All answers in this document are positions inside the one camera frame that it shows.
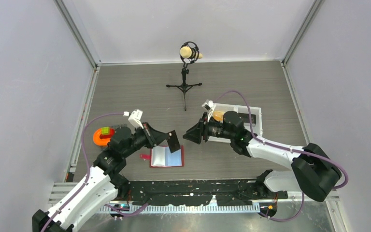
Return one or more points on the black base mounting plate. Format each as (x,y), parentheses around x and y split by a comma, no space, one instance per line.
(227,192)

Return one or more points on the red card holder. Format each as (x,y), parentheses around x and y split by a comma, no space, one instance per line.
(161,157)

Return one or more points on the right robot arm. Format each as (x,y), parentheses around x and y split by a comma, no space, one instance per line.
(313,173)

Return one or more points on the green toy block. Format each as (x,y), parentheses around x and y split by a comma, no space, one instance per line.
(105,131)

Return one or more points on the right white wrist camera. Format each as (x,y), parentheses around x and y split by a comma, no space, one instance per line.
(209,106)

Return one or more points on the beige microphone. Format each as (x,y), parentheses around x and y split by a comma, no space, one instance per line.
(191,53)

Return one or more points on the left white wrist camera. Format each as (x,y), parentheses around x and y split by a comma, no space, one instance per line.
(134,118)

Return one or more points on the grey studded baseplate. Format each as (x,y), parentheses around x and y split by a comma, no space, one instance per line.
(114,127)

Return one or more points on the orange curved plastic piece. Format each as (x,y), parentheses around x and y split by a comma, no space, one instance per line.
(97,141)

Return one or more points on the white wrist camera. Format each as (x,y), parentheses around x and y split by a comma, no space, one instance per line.
(134,118)
(209,106)

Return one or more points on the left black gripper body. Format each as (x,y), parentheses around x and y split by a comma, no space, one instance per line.
(143,137)

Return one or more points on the red toy block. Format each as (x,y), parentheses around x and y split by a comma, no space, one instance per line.
(108,136)

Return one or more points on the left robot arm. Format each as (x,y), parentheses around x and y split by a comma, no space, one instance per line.
(103,182)

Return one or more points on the black credit card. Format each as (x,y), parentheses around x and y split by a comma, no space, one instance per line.
(248,118)
(173,142)

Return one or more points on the black microphone tripod stand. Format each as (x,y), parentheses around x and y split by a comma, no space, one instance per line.
(184,87)

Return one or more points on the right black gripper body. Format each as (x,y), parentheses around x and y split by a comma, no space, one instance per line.
(213,129)

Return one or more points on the orange credit card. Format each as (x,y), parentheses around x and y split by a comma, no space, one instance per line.
(218,115)

